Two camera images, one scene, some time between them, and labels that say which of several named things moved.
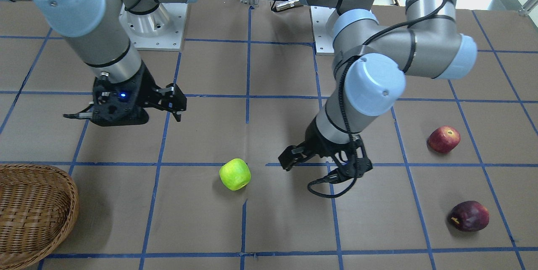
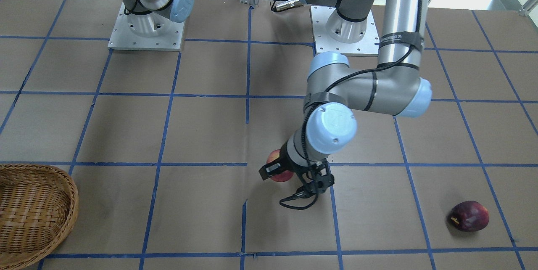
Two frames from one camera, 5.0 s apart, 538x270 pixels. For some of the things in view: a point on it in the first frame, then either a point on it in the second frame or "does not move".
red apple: x=444 y=139 → x=284 y=176
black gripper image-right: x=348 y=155 → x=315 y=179
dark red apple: x=469 y=216 does not move
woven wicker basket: x=38 y=207 does not move
